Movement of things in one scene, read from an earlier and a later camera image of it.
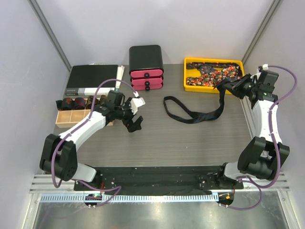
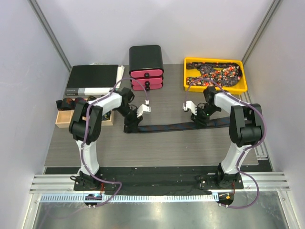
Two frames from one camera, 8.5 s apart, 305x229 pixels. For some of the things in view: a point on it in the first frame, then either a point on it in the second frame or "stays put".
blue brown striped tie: (197, 117) -> (223, 123)
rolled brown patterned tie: (89, 102) stays put
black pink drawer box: (146, 67) stays put
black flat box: (82, 80) stays put
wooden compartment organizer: (68, 118) stays put
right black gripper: (236, 85) -> (198, 119)
